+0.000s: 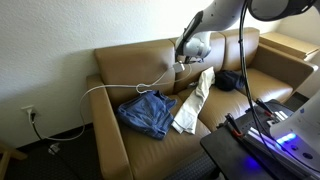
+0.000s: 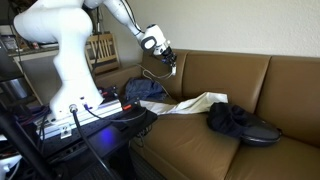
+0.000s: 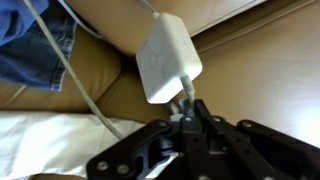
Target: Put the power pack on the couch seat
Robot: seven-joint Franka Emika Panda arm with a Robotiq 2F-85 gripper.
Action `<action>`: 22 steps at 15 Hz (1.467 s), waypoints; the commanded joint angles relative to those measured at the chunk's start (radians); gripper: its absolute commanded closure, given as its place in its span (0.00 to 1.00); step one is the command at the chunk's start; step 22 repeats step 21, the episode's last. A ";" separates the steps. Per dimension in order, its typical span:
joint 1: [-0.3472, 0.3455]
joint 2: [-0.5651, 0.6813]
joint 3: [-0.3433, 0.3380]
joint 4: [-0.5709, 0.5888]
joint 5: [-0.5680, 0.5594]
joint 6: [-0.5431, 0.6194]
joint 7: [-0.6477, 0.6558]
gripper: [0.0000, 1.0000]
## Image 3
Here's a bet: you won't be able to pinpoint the white power cord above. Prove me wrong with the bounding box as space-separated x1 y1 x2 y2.
58 0 161 40

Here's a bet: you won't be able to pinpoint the blue denim jeans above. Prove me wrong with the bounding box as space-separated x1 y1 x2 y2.
0 0 78 93

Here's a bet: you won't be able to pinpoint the cream trousers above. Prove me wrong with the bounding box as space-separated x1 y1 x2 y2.
0 110 181 179

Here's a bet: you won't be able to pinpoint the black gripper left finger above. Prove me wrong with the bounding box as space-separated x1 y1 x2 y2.
86 99 201 180

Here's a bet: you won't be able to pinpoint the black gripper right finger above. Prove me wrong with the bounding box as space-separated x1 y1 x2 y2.
194 99 320 180

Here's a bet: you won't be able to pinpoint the tan leather couch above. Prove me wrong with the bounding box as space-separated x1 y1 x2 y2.
0 0 320 180

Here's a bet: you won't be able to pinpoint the white power pack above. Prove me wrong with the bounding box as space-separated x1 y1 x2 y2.
135 12 204 105

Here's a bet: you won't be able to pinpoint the thin white charger cable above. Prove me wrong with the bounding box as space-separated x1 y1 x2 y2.
22 0 196 140

